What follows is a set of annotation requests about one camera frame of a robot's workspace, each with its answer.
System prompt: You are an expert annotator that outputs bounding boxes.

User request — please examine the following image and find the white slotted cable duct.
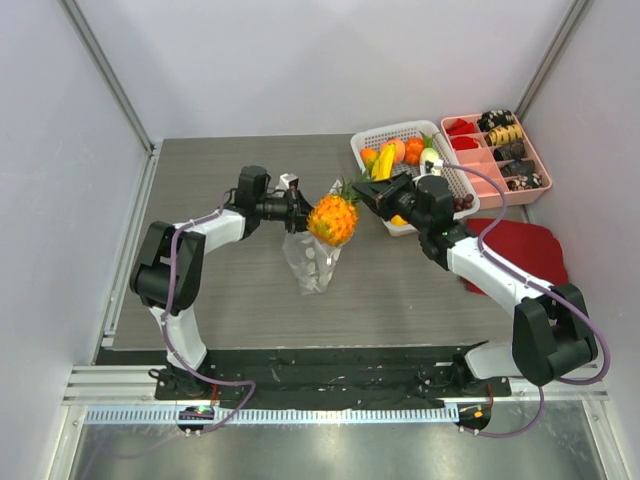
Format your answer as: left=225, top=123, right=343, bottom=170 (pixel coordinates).
left=84, top=404, right=459, bottom=426

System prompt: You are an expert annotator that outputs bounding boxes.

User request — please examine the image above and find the yellow banana bunch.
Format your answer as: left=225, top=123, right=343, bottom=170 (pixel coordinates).
left=370, top=145, right=395, bottom=181

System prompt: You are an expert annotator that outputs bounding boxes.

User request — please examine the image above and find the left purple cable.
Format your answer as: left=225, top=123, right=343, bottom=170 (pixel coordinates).
left=162, top=209, right=256, bottom=434

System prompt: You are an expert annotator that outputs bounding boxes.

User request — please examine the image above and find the clear spotted zip bag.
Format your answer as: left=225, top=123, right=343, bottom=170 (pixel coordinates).
left=281, top=175, right=351, bottom=297

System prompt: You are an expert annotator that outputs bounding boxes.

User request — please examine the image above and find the small orange fruit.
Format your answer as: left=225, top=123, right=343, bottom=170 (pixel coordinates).
left=360, top=148, right=379, bottom=169

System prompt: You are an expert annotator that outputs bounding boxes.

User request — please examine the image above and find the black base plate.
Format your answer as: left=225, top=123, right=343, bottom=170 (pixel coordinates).
left=97, top=346, right=516, bottom=411

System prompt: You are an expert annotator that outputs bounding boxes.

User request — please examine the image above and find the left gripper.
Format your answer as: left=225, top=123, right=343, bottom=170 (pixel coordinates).
left=256, top=186, right=331, bottom=235

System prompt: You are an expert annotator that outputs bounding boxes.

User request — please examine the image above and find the red folded cloth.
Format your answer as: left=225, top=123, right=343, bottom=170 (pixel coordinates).
left=485, top=220, right=569, bottom=285

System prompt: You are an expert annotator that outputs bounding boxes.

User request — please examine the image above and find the white plastic fruit basket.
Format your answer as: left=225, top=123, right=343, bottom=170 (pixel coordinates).
left=349, top=119, right=481, bottom=238

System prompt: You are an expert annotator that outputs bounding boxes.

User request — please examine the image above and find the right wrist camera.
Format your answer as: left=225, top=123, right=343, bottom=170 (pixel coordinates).
left=420, top=159, right=444, bottom=176

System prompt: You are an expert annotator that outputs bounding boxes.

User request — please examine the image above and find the peach fruit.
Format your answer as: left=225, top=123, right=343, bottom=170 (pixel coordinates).
left=380, top=138, right=406, bottom=164

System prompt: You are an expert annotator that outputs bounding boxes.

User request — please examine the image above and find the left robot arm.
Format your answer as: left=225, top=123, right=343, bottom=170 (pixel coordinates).
left=130, top=165, right=311, bottom=399

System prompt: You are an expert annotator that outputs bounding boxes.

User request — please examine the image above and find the orange toy pineapple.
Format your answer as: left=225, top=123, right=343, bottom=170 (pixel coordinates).
left=307, top=173, right=370, bottom=248

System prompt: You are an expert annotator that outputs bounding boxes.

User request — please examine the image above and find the orange tangerine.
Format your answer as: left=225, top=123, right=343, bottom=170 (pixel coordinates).
left=404, top=137, right=425, bottom=166

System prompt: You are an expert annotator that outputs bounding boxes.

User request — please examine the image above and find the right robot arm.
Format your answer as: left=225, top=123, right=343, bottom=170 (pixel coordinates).
left=354, top=174, right=603, bottom=395

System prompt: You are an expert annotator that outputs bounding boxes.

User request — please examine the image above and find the yellow orange mango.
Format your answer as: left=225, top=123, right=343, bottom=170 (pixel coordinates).
left=390, top=215, right=408, bottom=227

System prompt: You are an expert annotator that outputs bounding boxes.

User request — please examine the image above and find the white radish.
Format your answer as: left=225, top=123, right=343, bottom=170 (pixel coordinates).
left=419, top=133, right=442, bottom=167

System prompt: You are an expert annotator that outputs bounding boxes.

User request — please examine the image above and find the purple grape bunch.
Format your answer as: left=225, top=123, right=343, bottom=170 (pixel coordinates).
left=453, top=194, right=475, bottom=212

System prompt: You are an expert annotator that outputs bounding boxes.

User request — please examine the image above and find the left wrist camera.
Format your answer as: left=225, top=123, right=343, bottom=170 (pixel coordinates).
left=277, top=173, right=299, bottom=191

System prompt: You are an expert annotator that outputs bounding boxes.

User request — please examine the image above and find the pink divided tray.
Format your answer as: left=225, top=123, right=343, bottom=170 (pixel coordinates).
left=441, top=109, right=553, bottom=209

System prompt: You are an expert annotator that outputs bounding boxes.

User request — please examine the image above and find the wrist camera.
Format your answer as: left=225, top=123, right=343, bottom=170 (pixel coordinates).
left=420, top=159, right=444, bottom=176
left=277, top=173, right=299, bottom=191

